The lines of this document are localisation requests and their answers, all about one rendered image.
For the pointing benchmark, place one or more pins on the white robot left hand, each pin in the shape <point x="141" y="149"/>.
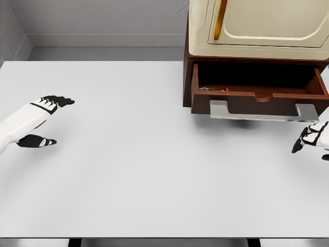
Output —
<point x="30" y="118"/>

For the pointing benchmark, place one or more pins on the brown wooden drawer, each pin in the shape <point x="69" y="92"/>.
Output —
<point x="200" y="103"/>

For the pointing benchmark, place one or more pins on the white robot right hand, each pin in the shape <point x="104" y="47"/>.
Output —
<point x="316" y="135"/>

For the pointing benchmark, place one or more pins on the brown and cream cabinet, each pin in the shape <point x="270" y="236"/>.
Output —
<point x="187" y="77"/>

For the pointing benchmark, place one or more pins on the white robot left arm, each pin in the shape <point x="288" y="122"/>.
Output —
<point x="2" y="136"/>

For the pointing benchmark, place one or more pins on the small red orange object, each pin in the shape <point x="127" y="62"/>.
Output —
<point x="225" y="89"/>

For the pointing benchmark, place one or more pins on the small grey blue switch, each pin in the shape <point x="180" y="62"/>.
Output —
<point x="205" y="89"/>

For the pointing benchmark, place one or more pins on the cream cabinet door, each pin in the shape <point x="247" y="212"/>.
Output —
<point x="257" y="20"/>

